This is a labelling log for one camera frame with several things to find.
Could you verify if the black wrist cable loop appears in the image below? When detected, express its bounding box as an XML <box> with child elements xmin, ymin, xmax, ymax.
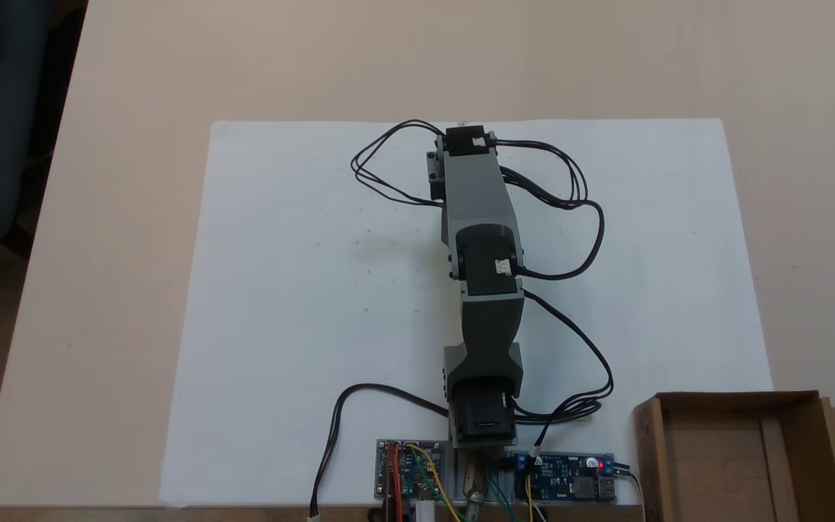
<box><xmin>350</xmin><ymin>119</ymin><xmax>456</xmax><ymax>209</ymax></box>

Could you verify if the brown cardboard box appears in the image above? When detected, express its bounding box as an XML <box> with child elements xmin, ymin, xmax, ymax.
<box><xmin>633</xmin><ymin>390</ymin><xmax>835</xmax><ymax>522</ymax></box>

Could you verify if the orange wire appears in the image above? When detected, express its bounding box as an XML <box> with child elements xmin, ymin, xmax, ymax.
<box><xmin>389</xmin><ymin>444</ymin><xmax>405</xmax><ymax>522</ymax></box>

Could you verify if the yellow wire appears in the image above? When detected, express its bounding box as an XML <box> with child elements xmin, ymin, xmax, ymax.
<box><xmin>406</xmin><ymin>443</ymin><xmax>462</xmax><ymax>522</ymax></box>

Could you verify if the metal table clamp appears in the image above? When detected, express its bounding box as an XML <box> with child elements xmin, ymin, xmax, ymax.
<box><xmin>464</xmin><ymin>452</ymin><xmax>492</xmax><ymax>522</ymax></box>

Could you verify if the black power cable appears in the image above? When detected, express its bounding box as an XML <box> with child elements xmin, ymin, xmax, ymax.
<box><xmin>309</xmin><ymin>384</ymin><xmax>451</xmax><ymax>520</ymax></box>

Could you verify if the black arm-to-board cable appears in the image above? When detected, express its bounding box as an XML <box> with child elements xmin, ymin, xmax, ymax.
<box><xmin>510</xmin><ymin>290</ymin><xmax>615</xmax><ymax>447</ymax></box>

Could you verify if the blue circuit board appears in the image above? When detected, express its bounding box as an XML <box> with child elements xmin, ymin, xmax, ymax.
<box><xmin>508</xmin><ymin>451</ymin><xmax>618</xmax><ymax>504</ymax></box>

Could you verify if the black forearm cable loop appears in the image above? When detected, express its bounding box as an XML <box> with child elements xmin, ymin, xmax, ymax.
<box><xmin>494</xmin><ymin>137</ymin><xmax>606</xmax><ymax>281</ymax></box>

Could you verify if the circuit board with coloured wires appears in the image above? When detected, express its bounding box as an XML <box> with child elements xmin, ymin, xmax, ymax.
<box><xmin>376</xmin><ymin>439</ymin><xmax>449</xmax><ymax>502</ymax></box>

